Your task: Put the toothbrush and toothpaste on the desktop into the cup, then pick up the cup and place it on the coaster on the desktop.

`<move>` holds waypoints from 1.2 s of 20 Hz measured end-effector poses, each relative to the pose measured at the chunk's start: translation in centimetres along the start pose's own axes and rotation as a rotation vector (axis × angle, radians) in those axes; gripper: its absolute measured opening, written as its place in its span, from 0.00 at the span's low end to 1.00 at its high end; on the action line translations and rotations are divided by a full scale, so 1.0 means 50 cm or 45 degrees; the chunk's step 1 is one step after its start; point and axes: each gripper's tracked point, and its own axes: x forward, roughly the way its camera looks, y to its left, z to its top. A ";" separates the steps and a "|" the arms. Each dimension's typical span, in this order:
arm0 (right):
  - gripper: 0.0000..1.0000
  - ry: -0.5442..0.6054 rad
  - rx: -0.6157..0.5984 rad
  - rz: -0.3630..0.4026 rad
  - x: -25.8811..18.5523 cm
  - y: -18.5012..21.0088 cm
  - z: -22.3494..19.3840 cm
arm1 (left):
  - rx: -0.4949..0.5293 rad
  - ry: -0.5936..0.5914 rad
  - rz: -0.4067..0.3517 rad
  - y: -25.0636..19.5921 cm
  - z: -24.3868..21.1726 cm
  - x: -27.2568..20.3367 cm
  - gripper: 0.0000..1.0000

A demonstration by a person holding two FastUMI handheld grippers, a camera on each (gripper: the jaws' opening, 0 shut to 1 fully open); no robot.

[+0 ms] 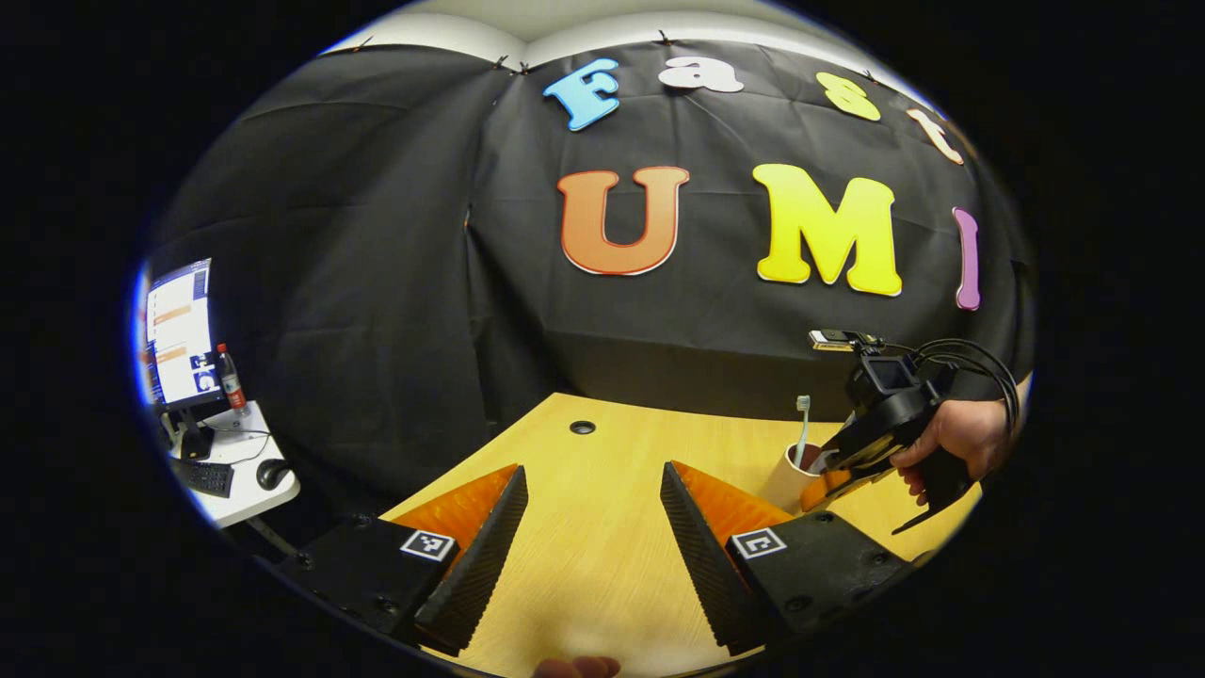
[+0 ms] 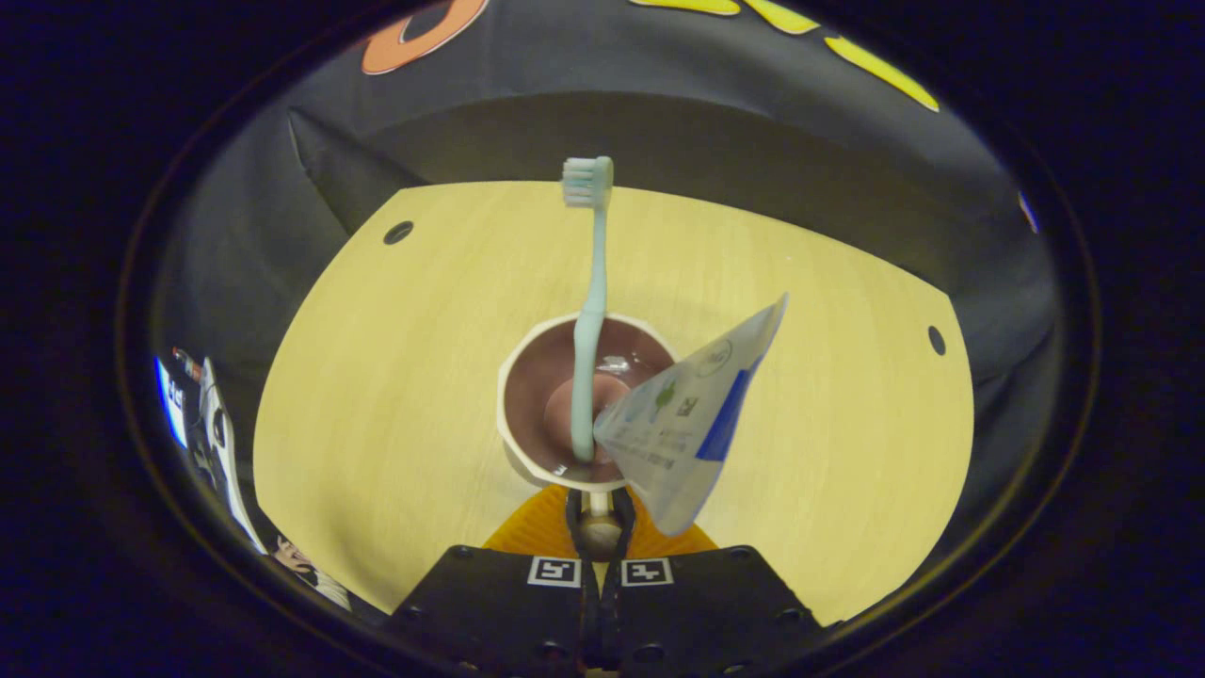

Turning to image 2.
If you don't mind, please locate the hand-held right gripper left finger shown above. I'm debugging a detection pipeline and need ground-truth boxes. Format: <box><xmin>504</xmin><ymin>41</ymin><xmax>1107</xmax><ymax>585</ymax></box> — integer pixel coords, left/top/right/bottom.
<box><xmin>386</xmin><ymin>485</ymin><xmax>603</xmax><ymax>678</ymax></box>

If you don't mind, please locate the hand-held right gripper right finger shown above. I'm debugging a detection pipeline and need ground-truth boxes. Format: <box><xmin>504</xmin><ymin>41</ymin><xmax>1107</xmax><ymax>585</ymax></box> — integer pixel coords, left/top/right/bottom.
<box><xmin>602</xmin><ymin>488</ymin><xmax>825</xmax><ymax>678</ymax></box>

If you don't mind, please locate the white toothpaste tube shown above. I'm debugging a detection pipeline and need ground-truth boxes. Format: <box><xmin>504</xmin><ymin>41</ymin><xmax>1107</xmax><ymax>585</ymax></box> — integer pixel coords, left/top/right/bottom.
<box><xmin>593</xmin><ymin>292</ymin><xmax>790</xmax><ymax>538</ymax></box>

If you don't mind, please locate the beige cup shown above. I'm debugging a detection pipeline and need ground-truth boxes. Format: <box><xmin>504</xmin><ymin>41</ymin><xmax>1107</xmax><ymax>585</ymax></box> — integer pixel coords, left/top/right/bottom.
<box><xmin>496</xmin><ymin>313</ymin><xmax>681</xmax><ymax>564</ymax></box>

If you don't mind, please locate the pale green toothbrush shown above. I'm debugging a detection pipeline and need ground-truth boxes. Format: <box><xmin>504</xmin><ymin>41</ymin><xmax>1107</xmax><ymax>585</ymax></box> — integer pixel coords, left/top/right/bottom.
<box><xmin>561</xmin><ymin>155</ymin><xmax>615</xmax><ymax>464</ymax></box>

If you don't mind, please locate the pale patterned object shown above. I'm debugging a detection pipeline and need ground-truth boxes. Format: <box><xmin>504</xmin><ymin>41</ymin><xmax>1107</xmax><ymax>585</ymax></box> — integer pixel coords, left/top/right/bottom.
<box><xmin>273</xmin><ymin>535</ymin><xmax>351</xmax><ymax>611</ymax></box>

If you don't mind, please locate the white equipment panel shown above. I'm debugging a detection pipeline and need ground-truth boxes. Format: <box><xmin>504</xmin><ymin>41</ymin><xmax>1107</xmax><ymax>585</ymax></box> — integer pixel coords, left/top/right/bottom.
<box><xmin>193</xmin><ymin>358</ymin><xmax>269</xmax><ymax>555</ymax></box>

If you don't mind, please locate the bright screen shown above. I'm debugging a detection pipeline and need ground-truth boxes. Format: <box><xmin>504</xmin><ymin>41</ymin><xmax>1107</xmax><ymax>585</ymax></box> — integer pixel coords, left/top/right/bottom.
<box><xmin>153</xmin><ymin>356</ymin><xmax>189</xmax><ymax>449</ymax></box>

